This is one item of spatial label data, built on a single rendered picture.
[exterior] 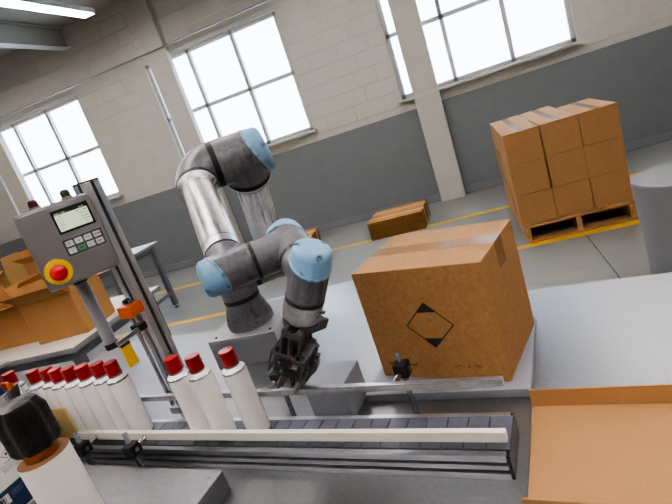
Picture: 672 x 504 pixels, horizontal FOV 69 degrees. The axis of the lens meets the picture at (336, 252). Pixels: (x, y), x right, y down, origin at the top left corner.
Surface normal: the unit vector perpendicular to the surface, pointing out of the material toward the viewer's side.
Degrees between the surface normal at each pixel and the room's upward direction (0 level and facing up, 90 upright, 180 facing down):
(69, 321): 90
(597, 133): 90
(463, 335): 90
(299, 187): 90
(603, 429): 0
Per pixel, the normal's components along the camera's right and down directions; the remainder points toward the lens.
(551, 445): -0.31, -0.91
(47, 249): 0.51, 0.07
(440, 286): -0.51, 0.39
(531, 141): -0.18, 0.32
